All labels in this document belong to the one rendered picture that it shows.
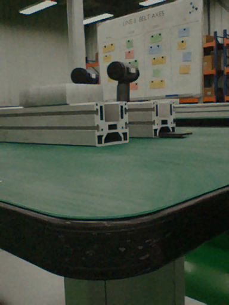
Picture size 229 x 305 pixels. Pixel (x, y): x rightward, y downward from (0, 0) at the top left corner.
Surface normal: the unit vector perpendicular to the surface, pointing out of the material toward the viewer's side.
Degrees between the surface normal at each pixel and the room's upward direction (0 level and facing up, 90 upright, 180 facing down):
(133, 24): 90
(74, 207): 0
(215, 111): 90
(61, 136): 90
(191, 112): 90
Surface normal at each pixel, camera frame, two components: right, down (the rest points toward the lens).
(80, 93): 0.76, 0.04
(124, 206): -0.04, -0.99
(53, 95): -0.65, 0.11
